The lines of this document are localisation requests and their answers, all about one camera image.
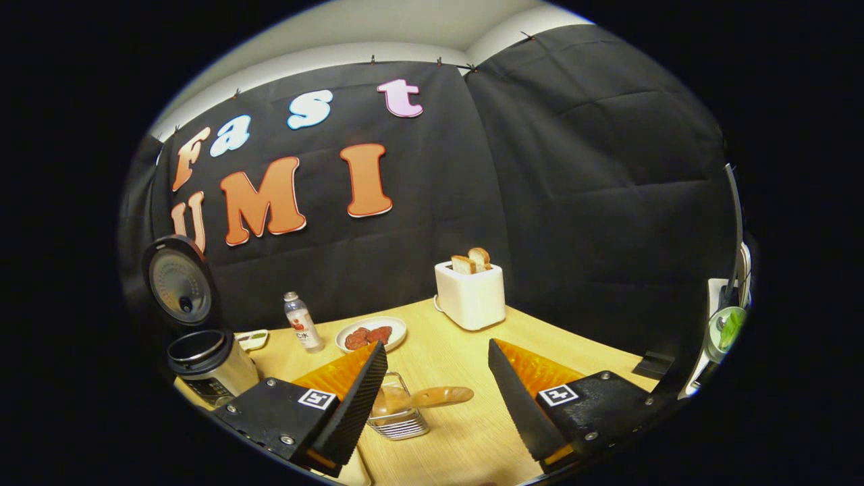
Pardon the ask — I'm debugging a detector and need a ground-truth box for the metal stand pole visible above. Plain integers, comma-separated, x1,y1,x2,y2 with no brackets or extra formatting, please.
724,162,753,311

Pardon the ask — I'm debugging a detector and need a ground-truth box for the clear cup with green item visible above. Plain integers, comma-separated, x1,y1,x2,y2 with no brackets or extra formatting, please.
705,306,748,365

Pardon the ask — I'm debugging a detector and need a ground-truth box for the white toaster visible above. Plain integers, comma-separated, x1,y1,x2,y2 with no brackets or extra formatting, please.
434,260,507,331

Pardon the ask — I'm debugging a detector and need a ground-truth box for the white round plate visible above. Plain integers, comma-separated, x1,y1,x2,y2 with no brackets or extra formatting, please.
335,316,408,354

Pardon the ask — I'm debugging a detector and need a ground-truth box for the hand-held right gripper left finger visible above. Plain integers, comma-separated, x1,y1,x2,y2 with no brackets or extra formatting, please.
213,341,389,477

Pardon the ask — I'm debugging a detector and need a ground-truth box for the clear box of rice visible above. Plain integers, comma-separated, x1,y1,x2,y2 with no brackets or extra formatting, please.
335,445,373,486

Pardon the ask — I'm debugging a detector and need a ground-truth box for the small clear drink bottle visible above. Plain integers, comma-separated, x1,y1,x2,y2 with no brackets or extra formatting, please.
283,292,325,353

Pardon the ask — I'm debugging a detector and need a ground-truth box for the wooden spoon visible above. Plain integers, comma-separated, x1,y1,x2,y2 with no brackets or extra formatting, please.
371,386,475,416

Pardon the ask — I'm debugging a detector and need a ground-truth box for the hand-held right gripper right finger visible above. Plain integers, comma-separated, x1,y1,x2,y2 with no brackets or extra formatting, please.
487,337,666,466

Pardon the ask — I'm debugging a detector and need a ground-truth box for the black table clamp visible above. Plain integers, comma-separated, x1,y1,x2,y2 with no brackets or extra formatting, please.
632,351,669,380

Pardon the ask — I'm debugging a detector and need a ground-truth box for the black and silver rice cooker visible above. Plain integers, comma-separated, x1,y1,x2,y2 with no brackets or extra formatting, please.
142,235,261,409

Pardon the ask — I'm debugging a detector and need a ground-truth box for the metal wire chopstick holder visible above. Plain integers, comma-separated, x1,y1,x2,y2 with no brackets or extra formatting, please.
368,371,430,441

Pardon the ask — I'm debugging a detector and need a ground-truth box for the black backdrop cloth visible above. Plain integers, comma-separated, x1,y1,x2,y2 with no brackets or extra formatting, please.
118,24,740,379

